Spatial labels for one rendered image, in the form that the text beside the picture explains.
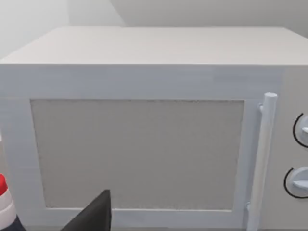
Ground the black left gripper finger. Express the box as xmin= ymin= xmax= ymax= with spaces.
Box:
xmin=60 ymin=189 xmax=112 ymax=231

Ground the pale microwave door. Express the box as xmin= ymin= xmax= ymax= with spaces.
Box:
xmin=0 ymin=64 xmax=282 ymax=229

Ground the red capped white bottle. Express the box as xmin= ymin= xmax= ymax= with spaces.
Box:
xmin=0 ymin=173 xmax=25 ymax=231

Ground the pale microwave oven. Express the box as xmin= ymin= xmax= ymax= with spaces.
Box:
xmin=0 ymin=26 xmax=308 ymax=231

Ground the pale round microwave knob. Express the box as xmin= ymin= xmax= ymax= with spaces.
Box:
xmin=283 ymin=166 xmax=308 ymax=198
xmin=292 ymin=113 xmax=308 ymax=148

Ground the pale microwave door handle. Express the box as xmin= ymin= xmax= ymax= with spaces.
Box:
xmin=244 ymin=92 xmax=278 ymax=231

